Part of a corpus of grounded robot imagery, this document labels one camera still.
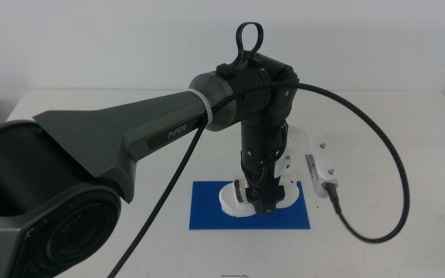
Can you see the white zip tie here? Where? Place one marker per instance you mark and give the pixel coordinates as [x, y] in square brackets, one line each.
[204, 104]

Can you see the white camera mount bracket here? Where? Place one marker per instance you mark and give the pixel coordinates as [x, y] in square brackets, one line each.
[303, 141]

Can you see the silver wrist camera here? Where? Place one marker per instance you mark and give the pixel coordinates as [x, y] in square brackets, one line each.
[320, 175]

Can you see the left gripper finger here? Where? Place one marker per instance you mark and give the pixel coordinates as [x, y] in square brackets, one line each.
[266, 207]

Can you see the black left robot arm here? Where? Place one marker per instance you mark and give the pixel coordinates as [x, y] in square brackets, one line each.
[91, 143]

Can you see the blue rectangular mat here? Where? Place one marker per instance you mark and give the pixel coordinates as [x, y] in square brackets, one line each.
[207, 212]

